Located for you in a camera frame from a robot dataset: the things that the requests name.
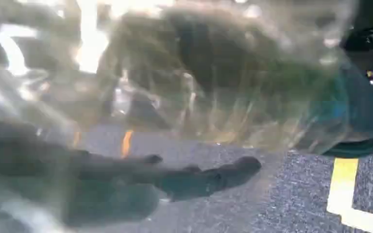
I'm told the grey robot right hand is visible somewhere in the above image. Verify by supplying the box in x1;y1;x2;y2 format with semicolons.
0;119;262;226

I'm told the orange floor tape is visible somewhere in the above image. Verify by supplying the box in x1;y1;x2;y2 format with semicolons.
121;130;134;159

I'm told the translucent plastic bag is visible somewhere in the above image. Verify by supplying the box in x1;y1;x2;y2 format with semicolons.
0;0;355;155

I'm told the yellow floor tape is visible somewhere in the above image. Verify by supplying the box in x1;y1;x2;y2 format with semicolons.
326;157;373;233

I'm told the green plastic crate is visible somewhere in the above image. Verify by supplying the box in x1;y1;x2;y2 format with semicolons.
289;63;373;159

